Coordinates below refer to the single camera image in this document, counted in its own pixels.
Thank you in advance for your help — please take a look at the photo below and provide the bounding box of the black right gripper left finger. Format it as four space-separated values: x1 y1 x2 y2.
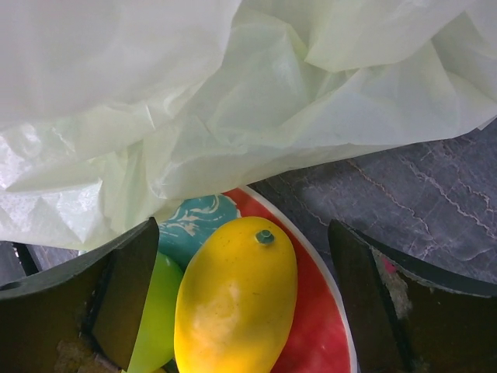
1 218 159 372

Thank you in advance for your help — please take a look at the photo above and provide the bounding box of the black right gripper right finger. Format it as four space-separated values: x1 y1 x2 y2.
328 220 496 372

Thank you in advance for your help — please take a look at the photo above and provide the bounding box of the green fake apple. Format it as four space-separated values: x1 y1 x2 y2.
127 253 182 372

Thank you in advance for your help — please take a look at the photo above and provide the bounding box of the yellow fake mango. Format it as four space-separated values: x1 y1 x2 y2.
174 217 297 372

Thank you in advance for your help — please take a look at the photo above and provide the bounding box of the pale green plastic bag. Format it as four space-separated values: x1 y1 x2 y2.
1 1 496 249

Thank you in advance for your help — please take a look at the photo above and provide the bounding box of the red teal floral plate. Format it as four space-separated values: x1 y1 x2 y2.
159 186 358 372

